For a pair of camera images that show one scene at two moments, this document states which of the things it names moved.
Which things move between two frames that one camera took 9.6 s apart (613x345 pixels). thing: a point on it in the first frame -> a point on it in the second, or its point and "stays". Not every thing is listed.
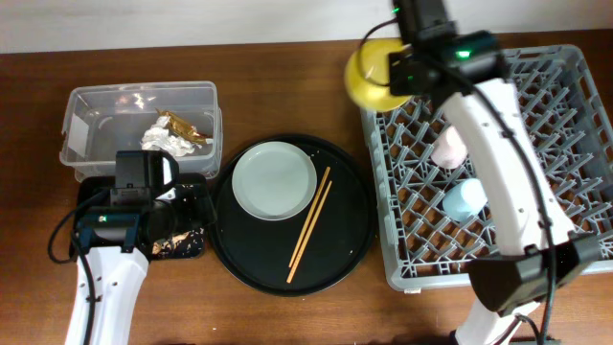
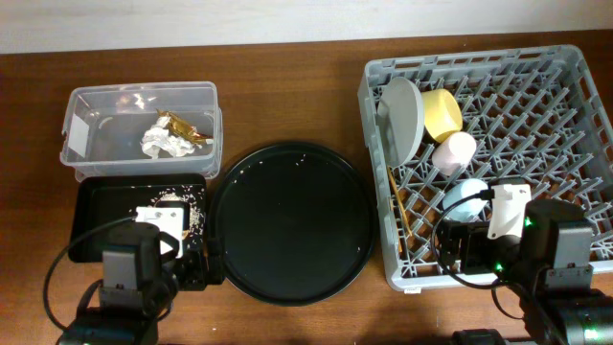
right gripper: (394, 65) -> (472, 235)
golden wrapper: (184, 129) stays
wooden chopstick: (306, 226) -> (398, 199)
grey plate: (274, 181) -> (401, 114)
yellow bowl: (367, 76) -> (442, 112)
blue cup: (465, 200) stays
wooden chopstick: (299, 259) -> (397, 225)
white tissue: (158, 137) stays
